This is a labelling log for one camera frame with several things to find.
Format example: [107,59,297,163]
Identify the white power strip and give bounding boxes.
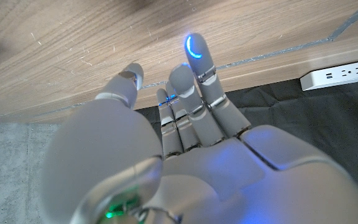
[300,59,358,91]

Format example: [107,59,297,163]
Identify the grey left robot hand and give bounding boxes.
[40,32,358,224]

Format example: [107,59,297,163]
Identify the grey tape outline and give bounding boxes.
[0,0,358,118]

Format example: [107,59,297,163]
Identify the black backdrop curtain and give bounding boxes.
[135,57,358,203]

